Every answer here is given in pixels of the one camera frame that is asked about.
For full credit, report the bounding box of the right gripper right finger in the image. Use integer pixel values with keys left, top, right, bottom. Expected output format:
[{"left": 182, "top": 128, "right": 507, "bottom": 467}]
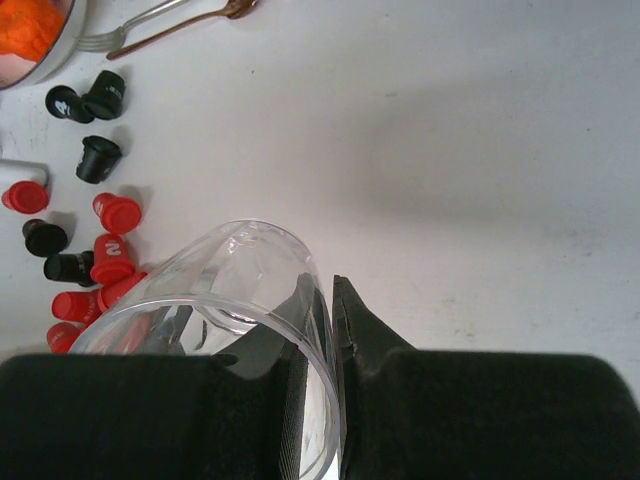
[{"left": 332, "top": 276, "right": 639, "bottom": 479}]

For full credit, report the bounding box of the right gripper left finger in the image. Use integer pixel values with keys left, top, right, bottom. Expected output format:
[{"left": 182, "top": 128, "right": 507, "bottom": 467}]
[{"left": 1, "top": 307, "right": 308, "bottom": 479}]

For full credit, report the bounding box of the clear glass cup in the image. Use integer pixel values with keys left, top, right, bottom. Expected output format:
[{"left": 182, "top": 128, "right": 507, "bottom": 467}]
[{"left": 72, "top": 219, "right": 340, "bottom": 479}]

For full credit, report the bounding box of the red capsule cluster piece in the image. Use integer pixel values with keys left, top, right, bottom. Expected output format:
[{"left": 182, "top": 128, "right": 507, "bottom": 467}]
[{"left": 97, "top": 271, "right": 147, "bottom": 312}]

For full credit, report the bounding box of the red capsule number two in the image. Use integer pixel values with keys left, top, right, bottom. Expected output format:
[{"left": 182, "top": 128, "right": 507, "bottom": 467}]
[{"left": 90, "top": 234, "right": 136, "bottom": 286}]

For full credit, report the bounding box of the red capsule lower left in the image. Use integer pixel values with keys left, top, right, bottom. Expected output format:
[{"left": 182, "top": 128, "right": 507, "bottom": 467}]
[{"left": 46, "top": 321, "right": 85, "bottom": 354}]

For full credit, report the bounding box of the red capsule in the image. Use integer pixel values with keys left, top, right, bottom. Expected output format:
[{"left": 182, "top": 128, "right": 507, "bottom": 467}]
[
  {"left": 92, "top": 192, "right": 142, "bottom": 235},
  {"left": 46, "top": 321, "right": 85, "bottom": 354},
  {"left": 1, "top": 181, "right": 49, "bottom": 215}
]

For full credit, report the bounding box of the black capsule centre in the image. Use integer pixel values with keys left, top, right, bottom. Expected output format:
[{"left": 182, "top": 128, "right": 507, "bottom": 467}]
[{"left": 43, "top": 250, "right": 96, "bottom": 288}]

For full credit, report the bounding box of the black capsule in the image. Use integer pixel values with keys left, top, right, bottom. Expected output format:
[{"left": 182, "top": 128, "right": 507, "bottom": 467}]
[
  {"left": 76, "top": 135, "right": 123, "bottom": 185},
  {"left": 81, "top": 70, "right": 126, "bottom": 120},
  {"left": 43, "top": 250, "right": 96, "bottom": 288},
  {"left": 22, "top": 219, "right": 69, "bottom": 258}
]

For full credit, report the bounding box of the red capsule upper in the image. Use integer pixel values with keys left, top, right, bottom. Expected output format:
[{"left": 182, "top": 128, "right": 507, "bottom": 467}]
[{"left": 92, "top": 192, "right": 142, "bottom": 235}]

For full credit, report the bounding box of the black capsule left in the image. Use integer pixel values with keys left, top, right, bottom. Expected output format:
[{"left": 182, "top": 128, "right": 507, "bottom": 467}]
[{"left": 22, "top": 219, "right": 69, "bottom": 258}]

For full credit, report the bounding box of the black capsule middle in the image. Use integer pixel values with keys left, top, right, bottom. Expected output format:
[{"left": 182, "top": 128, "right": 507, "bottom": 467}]
[{"left": 76, "top": 135, "right": 123, "bottom": 185}]

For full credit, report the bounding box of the white plastic scoop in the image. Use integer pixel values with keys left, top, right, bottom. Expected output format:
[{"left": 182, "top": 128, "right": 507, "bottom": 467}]
[{"left": 0, "top": 159, "right": 49, "bottom": 189}]

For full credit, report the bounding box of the black capsule upper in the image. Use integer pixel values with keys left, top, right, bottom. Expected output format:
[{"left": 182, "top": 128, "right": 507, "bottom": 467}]
[{"left": 81, "top": 70, "right": 126, "bottom": 120}]

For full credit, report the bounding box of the black capsule number four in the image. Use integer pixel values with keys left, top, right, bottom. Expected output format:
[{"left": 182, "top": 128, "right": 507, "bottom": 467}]
[{"left": 45, "top": 85, "right": 95, "bottom": 124}]

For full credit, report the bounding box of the silver fork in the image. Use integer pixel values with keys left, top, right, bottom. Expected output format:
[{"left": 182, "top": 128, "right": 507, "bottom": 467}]
[{"left": 75, "top": 0, "right": 187, "bottom": 53}]

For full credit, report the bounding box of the copper spoon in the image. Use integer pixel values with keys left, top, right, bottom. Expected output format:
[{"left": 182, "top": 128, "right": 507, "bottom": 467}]
[{"left": 106, "top": 0, "right": 259, "bottom": 61}]

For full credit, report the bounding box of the fruit bowl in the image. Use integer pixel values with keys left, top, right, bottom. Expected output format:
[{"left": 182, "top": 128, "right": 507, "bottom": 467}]
[{"left": 1, "top": 0, "right": 88, "bottom": 91}]

